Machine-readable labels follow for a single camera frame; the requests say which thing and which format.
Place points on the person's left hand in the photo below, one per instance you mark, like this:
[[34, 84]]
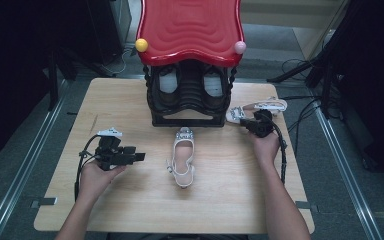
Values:
[[95, 181]]

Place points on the dark cabinet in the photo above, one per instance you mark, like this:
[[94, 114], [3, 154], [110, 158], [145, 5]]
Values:
[[106, 30]]

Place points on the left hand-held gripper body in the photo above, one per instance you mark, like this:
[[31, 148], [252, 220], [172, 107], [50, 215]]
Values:
[[111, 153]]

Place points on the metal floor rail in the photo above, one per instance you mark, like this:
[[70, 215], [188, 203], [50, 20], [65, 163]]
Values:
[[23, 160], [346, 166]]

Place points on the black tripod stand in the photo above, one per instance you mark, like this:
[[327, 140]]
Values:
[[313, 70]]

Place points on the grey table clip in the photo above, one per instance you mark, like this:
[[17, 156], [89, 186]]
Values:
[[308, 206], [45, 202]]

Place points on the person's right hand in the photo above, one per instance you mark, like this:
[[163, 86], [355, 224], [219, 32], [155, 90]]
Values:
[[266, 148]]

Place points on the black metal stand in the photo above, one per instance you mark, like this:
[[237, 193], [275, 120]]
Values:
[[53, 83]]

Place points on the dark curtain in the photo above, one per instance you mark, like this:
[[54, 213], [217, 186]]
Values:
[[10, 66], [376, 83]]

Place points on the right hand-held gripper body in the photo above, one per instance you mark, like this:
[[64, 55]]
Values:
[[261, 125]]

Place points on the red and black shoe rack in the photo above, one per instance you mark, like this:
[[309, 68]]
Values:
[[190, 30]]

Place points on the white heeled shoe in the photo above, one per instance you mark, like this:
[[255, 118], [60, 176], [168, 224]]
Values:
[[246, 108], [183, 156]]

